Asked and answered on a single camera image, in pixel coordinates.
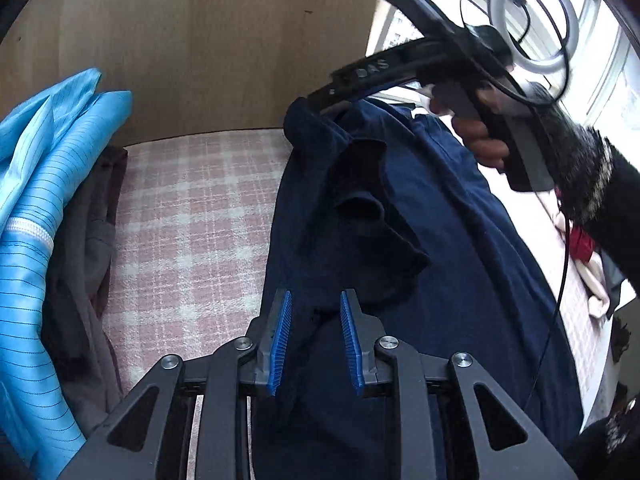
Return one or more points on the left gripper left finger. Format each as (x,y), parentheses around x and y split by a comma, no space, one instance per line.
(182,404)

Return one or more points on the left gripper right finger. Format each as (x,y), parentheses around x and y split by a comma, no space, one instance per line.
(443,418)

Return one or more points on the navy blue sweatshirt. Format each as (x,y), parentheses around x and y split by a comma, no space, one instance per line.
(393,206)

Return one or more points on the grey knit sleeve forearm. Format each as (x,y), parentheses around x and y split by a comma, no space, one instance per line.
(599,187)

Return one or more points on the person's right hand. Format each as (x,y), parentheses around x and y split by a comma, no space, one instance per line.
(476,136)

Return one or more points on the dark grey folded garment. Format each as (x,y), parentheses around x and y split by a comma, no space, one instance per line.
(78,279)

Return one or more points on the cream knit sweater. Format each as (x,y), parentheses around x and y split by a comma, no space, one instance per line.
(593,277)

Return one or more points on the pink plaid tablecloth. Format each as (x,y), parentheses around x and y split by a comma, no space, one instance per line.
(192,239)

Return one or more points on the dark red garment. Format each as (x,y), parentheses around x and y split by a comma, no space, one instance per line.
(579,246)

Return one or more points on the grey wooden board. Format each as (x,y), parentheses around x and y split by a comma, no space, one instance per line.
(192,66)

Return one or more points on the blue folded garment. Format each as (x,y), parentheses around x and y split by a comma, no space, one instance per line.
(49,144)

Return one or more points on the white ring light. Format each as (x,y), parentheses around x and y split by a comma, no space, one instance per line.
(542,34)

